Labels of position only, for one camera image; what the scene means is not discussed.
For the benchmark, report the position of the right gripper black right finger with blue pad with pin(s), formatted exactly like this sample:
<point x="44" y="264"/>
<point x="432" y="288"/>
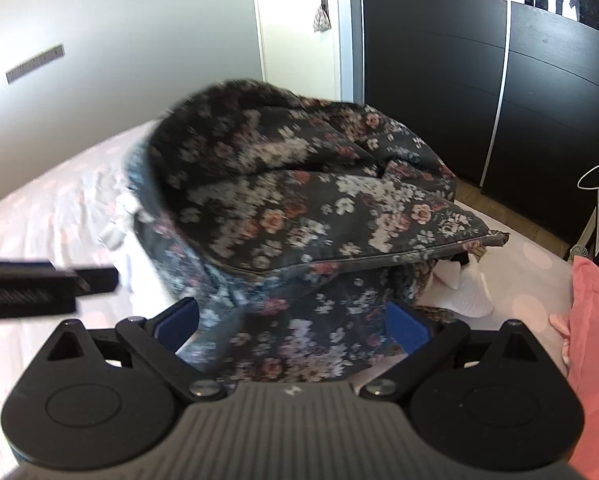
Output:
<point x="428" y="345"/>

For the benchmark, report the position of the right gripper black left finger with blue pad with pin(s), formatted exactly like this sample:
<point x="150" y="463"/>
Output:
<point x="154" y="344"/>

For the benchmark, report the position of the dark floral garment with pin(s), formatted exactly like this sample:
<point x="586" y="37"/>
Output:
<point x="293" y="222"/>

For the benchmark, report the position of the white garment on bed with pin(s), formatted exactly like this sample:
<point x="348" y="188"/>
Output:
<point x="459" y="288"/>

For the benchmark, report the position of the pink dotted bed sheet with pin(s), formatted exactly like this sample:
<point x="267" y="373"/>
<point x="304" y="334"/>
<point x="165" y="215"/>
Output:
<point x="80" y="214"/>

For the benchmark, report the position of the pink pillow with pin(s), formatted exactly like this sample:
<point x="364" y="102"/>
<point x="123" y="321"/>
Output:
<point x="580" y="353"/>

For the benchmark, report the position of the black wardrobe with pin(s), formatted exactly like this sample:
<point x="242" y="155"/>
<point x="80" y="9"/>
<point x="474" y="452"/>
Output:
<point x="505" y="91"/>

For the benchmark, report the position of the white door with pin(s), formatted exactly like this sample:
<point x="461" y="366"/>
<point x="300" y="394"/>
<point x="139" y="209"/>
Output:
<point x="295" y="57"/>

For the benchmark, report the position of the grey wall strip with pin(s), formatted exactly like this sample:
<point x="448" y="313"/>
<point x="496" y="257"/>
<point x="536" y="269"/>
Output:
<point x="46" y="57"/>

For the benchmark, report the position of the pouch hanging on door handle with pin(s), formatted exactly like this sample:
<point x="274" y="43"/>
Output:
<point x="322" y="22"/>

